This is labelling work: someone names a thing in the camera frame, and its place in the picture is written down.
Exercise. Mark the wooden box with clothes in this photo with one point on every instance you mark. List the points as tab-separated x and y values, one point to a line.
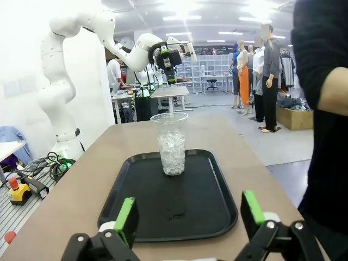
295	119

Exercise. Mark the background person white shirt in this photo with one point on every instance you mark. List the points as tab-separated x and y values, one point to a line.
113	73

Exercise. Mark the black plastic serving tray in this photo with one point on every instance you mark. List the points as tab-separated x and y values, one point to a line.
190	195

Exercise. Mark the yellow emergency stop box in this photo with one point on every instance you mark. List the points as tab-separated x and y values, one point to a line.
17	194

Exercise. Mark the clothes rack with garments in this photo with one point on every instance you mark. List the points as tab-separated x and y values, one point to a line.
288	68

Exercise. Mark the grey power adapter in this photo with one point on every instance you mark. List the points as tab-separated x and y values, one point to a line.
34	186

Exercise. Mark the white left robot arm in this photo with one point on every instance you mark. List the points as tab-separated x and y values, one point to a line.
57	89

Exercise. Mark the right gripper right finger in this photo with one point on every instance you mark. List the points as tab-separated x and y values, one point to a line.
250	214

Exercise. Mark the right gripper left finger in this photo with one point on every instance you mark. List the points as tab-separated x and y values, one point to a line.
129	223

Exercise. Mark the mannequin with blue cap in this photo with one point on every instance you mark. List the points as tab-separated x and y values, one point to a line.
235	68

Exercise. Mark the clear plastic cup with ice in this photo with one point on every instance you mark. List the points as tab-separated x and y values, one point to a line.
171	152

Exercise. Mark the grey ribbed aluminium base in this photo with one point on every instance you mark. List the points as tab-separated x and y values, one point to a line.
21	217

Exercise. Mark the blue cloth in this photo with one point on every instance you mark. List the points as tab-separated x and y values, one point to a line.
13	138

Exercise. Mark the black office chair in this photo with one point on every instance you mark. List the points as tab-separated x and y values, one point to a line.
212	83

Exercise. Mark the red push button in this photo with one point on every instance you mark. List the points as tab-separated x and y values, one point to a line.
10	237

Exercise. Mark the black computer cabinet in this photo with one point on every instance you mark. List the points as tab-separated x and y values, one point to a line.
146	107

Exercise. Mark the mannequin with grey shirt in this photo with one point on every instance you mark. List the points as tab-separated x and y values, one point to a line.
272	68

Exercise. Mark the mannequin with white shirt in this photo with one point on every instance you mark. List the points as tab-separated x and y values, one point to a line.
259	70

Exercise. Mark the person in black top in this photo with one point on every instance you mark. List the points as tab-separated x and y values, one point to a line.
326	163

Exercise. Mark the small white side table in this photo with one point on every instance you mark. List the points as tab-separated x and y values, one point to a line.
8	149

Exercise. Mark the person's left forearm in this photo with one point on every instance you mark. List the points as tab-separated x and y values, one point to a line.
335	89

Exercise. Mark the desk with wooden top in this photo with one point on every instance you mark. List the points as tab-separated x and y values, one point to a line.
171	91

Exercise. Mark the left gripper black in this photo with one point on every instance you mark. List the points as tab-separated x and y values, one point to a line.
170	59

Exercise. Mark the mannequin with orange skirt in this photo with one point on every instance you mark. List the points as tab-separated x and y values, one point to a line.
243	81

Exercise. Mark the white storage bin shelf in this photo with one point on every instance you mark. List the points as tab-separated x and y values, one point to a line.
209	65

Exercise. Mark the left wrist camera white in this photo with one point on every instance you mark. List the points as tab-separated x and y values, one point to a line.
191	51

